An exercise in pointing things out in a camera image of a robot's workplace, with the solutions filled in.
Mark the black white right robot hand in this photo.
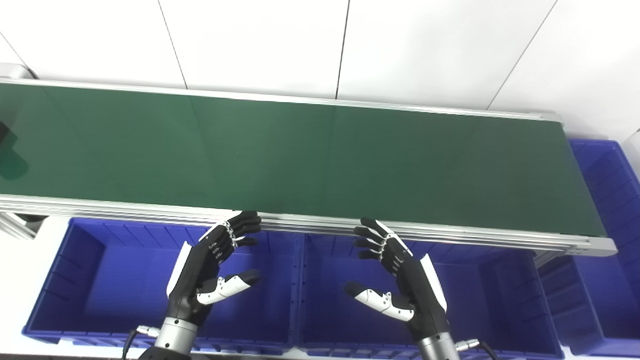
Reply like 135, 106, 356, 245
343, 217, 448, 341

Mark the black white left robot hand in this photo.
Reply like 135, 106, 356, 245
166, 210, 262, 326

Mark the blue plastic bin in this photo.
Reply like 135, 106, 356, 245
22, 217, 301, 351
295, 232, 566, 360
537, 139, 640, 357

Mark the aluminium conveyor support leg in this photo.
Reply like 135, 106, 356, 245
0, 212, 48, 241

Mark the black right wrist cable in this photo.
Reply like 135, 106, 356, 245
455, 338, 501, 360

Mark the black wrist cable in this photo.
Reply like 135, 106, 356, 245
122, 325, 161, 360
455, 338, 501, 360

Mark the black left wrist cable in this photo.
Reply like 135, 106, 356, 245
122, 325, 161, 360

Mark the green conveyor belt aluminium frame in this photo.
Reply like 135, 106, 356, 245
0, 77, 618, 258

